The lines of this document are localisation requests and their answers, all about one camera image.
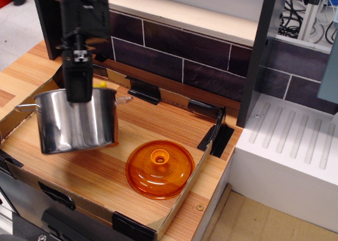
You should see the white drainboard sink unit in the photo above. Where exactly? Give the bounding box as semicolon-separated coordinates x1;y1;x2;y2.
229;94;337;232

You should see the brass screw grommet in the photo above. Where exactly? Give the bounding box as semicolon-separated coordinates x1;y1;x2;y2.
196;205;204;211

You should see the wooden shelf with dark posts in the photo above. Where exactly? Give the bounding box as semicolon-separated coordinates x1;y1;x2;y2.
31;0;280;128

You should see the bundle of black cables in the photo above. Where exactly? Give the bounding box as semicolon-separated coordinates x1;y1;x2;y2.
278;0;338;45

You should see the yellow plastic banana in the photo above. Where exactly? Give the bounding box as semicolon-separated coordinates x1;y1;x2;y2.
93;81;107;88

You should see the orange glass lid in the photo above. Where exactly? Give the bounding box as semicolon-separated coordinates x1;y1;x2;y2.
125;140;195;200

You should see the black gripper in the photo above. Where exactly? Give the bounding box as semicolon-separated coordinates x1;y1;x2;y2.
55;0;110;103

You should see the stainless steel pot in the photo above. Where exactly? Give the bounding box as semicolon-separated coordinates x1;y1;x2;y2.
15;88;132;154

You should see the cardboard fence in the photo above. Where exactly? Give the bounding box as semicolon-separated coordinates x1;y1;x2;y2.
1;52;233;240

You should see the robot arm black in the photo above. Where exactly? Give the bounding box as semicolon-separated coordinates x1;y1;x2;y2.
56;0;110;103

